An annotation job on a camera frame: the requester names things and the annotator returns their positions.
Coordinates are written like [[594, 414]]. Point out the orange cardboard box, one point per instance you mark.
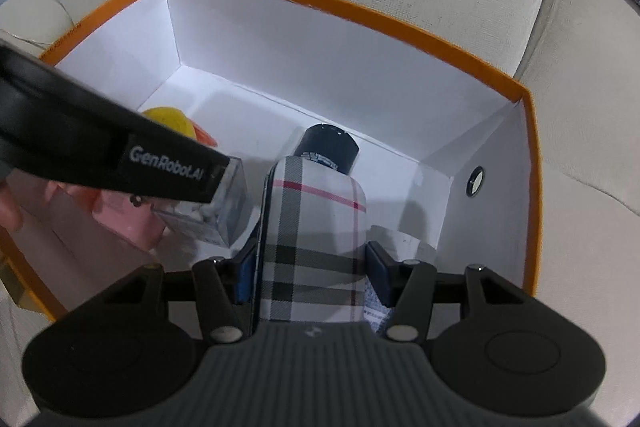
[[325, 47]]

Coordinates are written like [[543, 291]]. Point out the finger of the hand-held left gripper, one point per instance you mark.
[[217, 179]]

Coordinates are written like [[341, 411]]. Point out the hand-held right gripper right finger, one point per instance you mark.
[[380, 278]]

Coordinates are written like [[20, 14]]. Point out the gold cardboard box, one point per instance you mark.
[[12, 287]]

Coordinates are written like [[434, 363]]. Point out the white printed container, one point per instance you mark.
[[400, 242]]

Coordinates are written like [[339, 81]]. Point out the clear printed cube box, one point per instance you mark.
[[225, 219]]

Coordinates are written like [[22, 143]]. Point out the plaid glasses case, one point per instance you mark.
[[310, 247]]

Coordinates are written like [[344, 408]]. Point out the yellow toy duck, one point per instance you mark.
[[170, 119]]

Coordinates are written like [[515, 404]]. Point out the pink cup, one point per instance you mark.
[[125, 224]]

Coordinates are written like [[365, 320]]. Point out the person's left hand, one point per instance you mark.
[[10, 207]]

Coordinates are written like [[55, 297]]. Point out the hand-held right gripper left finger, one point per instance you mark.
[[245, 278]]

